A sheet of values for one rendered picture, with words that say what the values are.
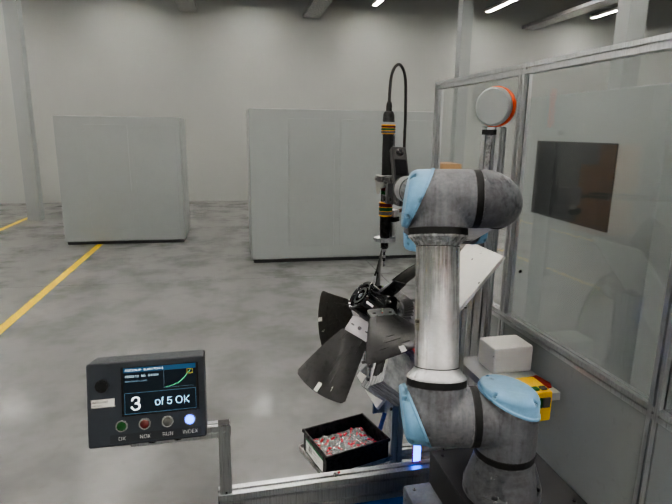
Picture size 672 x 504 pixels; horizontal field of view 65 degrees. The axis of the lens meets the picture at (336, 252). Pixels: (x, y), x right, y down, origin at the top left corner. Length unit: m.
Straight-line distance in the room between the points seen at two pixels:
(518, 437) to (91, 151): 8.26
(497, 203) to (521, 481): 0.52
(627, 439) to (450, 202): 1.19
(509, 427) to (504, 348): 1.12
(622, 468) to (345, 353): 0.95
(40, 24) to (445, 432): 13.97
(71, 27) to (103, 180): 6.13
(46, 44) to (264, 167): 8.35
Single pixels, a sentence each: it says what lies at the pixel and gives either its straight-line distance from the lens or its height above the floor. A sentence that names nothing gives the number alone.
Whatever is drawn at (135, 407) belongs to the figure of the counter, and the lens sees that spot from 1.34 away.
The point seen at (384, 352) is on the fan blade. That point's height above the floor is 1.15.
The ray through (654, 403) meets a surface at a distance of 1.87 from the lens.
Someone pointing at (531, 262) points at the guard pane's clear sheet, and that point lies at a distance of 2.29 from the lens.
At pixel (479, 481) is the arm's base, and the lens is 1.14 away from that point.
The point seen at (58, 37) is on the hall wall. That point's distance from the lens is 14.40.
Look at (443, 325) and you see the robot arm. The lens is 1.03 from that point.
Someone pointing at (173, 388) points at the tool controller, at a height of 1.19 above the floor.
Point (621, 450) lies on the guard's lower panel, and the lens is 2.02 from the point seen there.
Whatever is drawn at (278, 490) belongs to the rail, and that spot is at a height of 0.85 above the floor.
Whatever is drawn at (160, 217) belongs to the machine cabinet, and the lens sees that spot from 8.81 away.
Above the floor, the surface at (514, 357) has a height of 0.93.
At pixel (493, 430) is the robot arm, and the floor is 1.24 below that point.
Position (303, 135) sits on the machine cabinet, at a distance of 7.13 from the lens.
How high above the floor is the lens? 1.78
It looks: 13 degrees down
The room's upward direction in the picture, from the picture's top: 1 degrees clockwise
